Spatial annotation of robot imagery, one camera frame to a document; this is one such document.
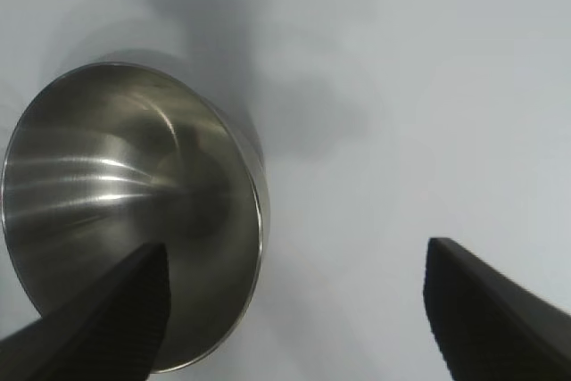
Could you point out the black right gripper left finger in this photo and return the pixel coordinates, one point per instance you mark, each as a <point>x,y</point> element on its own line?
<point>102,332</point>

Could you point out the stainless steel mixing bowl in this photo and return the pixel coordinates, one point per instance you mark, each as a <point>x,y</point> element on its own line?
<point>111,167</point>

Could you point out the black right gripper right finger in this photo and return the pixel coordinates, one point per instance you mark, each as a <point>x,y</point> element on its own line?
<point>490,323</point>

